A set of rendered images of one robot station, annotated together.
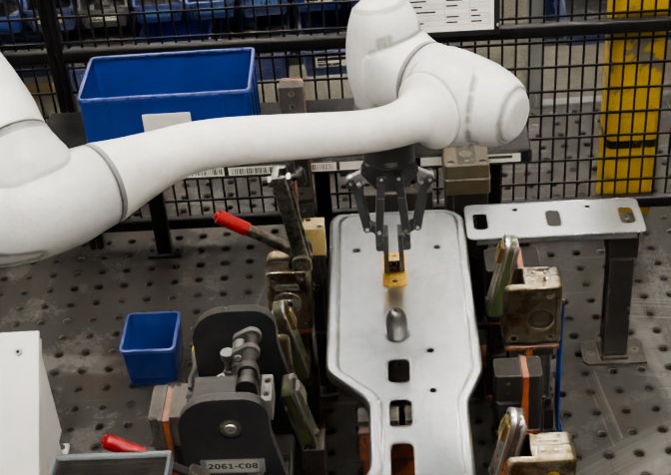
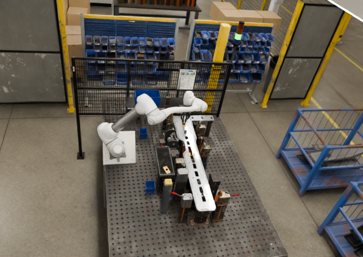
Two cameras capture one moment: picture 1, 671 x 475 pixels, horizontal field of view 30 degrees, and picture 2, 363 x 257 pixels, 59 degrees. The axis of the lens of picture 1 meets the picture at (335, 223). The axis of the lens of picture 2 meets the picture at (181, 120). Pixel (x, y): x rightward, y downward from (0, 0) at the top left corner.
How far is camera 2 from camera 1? 1.91 m
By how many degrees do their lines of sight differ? 16
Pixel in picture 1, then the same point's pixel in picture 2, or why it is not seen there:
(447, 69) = (199, 102)
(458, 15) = (188, 87)
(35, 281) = not seen: hidden behind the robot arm
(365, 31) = (187, 95)
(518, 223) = (197, 118)
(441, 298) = (189, 128)
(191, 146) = (171, 110)
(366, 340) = (181, 133)
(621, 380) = (208, 140)
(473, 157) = not seen: hidden behind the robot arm
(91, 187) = (163, 115)
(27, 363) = (133, 135)
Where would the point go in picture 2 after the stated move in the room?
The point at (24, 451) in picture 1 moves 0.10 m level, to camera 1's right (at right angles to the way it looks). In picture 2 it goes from (133, 147) to (142, 147)
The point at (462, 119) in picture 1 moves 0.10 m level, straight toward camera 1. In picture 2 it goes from (200, 108) to (201, 114)
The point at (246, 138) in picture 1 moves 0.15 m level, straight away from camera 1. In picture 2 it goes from (177, 109) to (173, 101)
